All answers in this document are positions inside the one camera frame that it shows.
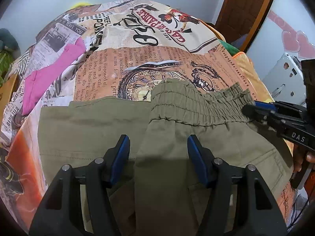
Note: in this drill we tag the olive green pants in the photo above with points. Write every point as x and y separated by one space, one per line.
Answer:
158 192

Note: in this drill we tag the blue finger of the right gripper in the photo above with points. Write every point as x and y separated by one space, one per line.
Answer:
265 105
260 115

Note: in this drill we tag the person's right hand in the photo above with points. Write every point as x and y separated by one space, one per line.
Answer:
301 154

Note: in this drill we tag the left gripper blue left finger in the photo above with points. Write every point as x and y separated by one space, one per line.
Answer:
59 212

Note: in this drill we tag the pink folded garment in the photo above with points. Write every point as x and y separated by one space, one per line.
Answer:
40 80

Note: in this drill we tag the yellow foam tube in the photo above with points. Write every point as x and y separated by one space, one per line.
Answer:
80 4

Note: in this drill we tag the printed bed blanket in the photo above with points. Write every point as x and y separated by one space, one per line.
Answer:
131 46

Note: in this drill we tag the wooden door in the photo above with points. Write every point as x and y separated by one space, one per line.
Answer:
236 18

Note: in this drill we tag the green fabric storage box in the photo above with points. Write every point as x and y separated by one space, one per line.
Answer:
5 60

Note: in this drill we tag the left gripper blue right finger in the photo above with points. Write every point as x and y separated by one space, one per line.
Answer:
257 212

